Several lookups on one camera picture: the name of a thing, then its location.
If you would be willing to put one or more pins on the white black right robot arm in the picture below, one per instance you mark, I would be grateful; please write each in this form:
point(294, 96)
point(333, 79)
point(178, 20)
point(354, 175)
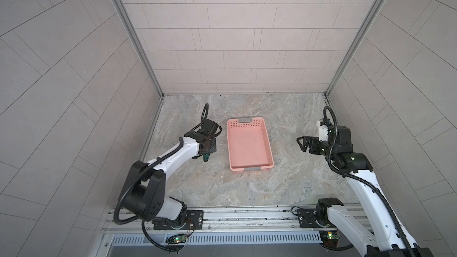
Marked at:
point(388, 236)

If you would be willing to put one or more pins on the left green circuit board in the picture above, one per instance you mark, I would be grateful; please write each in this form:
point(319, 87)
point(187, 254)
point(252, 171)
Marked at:
point(177, 239)

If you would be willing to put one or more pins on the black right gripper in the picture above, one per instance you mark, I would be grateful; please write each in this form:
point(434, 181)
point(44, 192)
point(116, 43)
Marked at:
point(313, 142)

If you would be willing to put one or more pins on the aluminium corner post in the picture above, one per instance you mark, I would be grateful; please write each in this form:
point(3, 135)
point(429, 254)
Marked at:
point(126, 22)
point(368, 21)

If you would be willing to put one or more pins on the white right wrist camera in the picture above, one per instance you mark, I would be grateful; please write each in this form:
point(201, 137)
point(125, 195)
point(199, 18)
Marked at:
point(322, 130)

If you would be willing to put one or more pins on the green black screwdriver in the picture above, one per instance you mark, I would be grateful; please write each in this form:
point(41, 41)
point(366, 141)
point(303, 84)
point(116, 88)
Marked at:
point(206, 157)

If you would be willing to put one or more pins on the aluminium corner post right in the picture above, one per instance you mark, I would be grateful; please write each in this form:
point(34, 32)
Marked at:
point(368, 21)

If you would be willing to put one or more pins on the aluminium corner post left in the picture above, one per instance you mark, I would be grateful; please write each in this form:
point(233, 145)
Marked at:
point(126, 22)

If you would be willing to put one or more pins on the aluminium mounting rail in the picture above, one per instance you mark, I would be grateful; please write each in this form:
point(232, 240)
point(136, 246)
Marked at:
point(213, 226)

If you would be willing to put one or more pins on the pink plastic bin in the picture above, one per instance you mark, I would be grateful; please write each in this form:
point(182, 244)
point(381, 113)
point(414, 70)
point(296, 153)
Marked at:
point(249, 145)

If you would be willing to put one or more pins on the right green circuit board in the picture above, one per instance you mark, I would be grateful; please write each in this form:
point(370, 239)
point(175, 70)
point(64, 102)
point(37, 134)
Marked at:
point(330, 239)

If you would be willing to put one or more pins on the green circuit board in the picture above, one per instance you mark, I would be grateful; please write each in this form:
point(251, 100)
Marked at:
point(330, 239)
point(177, 239)

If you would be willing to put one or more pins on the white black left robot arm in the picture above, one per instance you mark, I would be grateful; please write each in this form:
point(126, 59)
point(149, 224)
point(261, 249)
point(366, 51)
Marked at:
point(143, 194)

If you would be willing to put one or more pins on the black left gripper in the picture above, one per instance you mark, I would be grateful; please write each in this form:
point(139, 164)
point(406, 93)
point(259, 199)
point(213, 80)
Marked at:
point(213, 144)

